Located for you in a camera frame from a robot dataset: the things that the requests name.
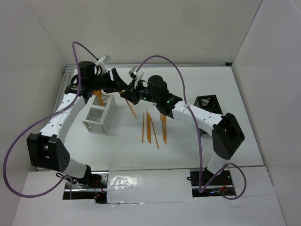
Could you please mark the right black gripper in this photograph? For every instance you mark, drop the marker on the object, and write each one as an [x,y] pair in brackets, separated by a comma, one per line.
[131,94]

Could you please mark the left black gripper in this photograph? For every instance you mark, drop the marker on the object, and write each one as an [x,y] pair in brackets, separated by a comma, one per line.
[117,84]

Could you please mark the orange spoon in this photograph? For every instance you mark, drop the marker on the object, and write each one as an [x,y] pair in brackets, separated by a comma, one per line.
[98,93]
[101,102]

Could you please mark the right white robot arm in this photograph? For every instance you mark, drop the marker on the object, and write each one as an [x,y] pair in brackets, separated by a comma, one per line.
[226,133]

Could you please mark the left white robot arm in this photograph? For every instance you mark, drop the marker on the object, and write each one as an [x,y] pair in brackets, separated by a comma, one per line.
[46,148]

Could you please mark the orange chopstick left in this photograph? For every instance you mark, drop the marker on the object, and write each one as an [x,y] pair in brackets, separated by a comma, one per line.
[142,140]

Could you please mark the orange chopstick right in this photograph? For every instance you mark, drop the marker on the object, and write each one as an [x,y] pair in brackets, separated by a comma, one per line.
[155,135]

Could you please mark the white utensil container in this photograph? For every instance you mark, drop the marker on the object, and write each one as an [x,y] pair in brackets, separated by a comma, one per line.
[99,118]

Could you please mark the black utensil container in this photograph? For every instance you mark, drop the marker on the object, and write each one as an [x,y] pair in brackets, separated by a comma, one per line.
[209,103]

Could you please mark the white tape sheet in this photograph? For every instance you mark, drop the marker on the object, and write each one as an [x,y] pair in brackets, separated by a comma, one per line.
[149,186]

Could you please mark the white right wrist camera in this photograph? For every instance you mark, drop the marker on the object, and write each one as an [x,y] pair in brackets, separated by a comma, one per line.
[136,75]

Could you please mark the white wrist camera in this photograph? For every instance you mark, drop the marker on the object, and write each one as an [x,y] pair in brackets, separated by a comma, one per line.
[103,60]
[136,75]

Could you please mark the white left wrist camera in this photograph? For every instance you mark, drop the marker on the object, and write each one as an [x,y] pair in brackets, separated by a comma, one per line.
[103,60]

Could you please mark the aluminium rail at back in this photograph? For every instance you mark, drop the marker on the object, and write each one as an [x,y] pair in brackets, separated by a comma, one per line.
[167,64]

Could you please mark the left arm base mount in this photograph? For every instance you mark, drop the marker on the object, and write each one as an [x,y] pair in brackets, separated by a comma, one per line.
[95,190]

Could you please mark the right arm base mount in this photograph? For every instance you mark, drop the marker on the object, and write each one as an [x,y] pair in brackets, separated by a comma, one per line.
[220,183]

